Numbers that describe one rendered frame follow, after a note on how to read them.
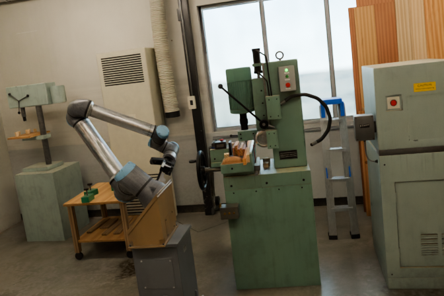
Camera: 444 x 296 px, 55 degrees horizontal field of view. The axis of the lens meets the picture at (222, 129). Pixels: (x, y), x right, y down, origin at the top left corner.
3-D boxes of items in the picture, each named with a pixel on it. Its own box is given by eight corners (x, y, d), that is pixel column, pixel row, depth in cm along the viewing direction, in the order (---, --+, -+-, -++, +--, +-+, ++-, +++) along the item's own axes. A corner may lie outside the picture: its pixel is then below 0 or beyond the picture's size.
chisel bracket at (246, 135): (239, 141, 307) (238, 129, 306) (259, 139, 305) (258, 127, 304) (238, 143, 300) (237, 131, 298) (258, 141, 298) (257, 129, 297)
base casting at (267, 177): (230, 174, 331) (228, 162, 329) (306, 166, 324) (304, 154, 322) (224, 191, 287) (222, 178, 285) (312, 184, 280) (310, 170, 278)
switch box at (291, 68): (280, 91, 284) (277, 67, 282) (295, 89, 283) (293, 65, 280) (280, 92, 278) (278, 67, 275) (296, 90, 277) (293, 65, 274)
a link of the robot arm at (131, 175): (137, 191, 253) (114, 172, 253) (132, 201, 267) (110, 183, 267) (153, 173, 262) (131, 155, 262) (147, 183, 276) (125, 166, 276)
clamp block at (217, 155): (213, 158, 318) (212, 146, 316) (231, 156, 316) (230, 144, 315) (211, 162, 303) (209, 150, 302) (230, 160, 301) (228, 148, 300)
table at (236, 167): (217, 155, 340) (217, 148, 340) (256, 151, 337) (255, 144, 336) (207, 175, 281) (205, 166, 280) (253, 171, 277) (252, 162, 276)
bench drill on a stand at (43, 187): (50, 224, 489) (24, 85, 467) (99, 222, 474) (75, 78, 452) (22, 242, 443) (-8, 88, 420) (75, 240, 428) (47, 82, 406)
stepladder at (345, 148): (327, 234, 373) (314, 99, 369) (357, 233, 369) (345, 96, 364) (329, 240, 357) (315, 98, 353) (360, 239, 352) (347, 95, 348)
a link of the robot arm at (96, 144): (126, 199, 266) (61, 107, 279) (121, 209, 280) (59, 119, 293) (147, 187, 274) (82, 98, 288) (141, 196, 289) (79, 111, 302)
